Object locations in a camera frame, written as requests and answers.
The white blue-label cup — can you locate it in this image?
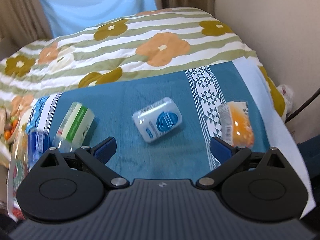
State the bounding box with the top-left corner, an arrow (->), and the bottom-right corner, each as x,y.
132,97 -> 183,143

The orange label plastic cup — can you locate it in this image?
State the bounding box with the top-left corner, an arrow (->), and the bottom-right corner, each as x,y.
218,101 -> 254,148

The green label clear cup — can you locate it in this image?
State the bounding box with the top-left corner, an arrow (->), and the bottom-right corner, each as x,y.
52,102 -> 95,152

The blue plastic cup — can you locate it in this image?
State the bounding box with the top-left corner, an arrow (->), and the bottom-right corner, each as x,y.
27,128 -> 51,171

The teal patterned cloth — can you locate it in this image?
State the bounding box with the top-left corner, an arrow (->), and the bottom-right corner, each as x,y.
17,67 -> 314,224

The bowl of toy fruit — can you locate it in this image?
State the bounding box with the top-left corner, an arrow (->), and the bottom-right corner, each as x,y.
4,116 -> 20,144

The floral striped quilt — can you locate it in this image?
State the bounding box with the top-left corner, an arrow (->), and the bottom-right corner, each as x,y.
1,8 -> 287,156

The light blue window cloth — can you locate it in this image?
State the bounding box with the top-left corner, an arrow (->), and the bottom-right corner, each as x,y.
40,0 -> 157,37

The left beige curtain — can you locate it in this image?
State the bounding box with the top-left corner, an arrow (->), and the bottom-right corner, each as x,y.
1,0 -> 53,47

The black cable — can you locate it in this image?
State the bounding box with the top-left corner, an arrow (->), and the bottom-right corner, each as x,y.
285,87 -> 320,124

